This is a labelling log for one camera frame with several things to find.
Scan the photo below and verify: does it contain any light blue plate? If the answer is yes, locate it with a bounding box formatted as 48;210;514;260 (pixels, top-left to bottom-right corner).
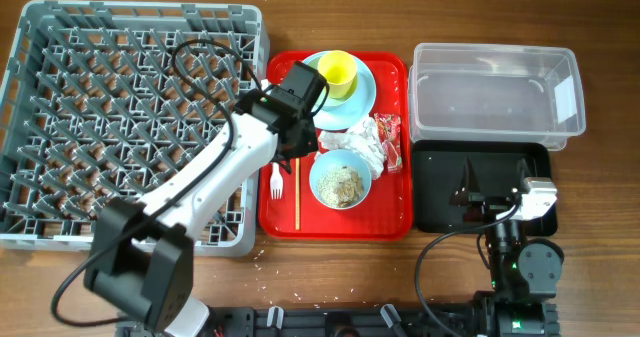
313;53;377;131

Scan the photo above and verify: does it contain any clear plastic bin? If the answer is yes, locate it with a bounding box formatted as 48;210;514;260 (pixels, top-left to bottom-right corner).
407;43;586;151

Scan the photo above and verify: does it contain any grey dishwasher rack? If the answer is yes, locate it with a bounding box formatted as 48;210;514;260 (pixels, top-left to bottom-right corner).
1;0;270;251

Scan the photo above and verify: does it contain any yellow plastic cup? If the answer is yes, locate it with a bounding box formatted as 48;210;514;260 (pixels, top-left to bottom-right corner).
317;50;358;99

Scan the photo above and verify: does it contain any white plastic fork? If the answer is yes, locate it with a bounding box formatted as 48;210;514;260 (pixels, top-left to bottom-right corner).
269;162;284;200

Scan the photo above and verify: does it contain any wooden chopstick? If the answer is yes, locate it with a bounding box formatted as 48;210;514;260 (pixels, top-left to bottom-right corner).
294;158;301;231

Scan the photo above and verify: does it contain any white napkin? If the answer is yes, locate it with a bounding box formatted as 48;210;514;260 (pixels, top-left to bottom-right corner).
318;116;386;180

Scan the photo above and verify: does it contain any green plastic bowl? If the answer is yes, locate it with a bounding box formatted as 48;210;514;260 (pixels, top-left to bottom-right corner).
303;53;358;110

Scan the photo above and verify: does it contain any black tray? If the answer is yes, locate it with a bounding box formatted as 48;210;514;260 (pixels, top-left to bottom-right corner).
412;140;552;233

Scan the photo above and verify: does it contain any red serving tray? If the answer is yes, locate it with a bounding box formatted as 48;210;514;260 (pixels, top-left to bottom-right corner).
257;51;414;241

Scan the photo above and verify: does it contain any red snack wrapper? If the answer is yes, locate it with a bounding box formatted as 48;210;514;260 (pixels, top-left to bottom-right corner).
374;113;403;173

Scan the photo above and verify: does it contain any light blue food bowl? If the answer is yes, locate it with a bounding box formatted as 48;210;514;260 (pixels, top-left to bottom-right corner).
309;149;372;210

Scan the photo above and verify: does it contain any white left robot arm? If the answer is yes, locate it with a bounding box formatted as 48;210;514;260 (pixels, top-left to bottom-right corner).
83;62;328;336

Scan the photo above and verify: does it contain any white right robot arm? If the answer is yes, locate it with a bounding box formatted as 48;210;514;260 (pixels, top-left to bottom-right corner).
450;160;564;336

